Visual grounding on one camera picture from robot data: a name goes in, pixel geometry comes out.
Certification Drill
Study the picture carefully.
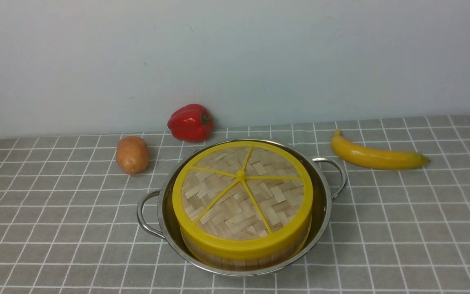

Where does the stainless steel pot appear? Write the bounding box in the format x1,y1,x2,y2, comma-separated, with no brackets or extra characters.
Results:
137,139,348,277

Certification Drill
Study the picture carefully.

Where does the brown potato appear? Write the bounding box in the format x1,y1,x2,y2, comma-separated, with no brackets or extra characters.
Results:
115,136,149,175

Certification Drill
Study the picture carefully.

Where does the yellow banana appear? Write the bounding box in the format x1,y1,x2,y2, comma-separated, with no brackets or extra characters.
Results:
330,129,431,170

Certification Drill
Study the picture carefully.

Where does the yellow rimmed bamboo steamer basket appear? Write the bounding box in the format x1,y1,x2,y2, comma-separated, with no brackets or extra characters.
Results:
181,220,311,271

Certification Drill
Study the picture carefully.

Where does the red bell pepper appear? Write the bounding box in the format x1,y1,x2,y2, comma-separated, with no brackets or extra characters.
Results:
167,104,214,142

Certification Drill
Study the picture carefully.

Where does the grey checked tablecloth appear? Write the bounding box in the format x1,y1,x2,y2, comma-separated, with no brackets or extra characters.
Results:
0,114,470,294

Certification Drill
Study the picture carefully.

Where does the yellow woven bamboo steamer lid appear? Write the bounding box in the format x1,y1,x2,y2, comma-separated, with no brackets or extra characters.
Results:
171,140,315,259

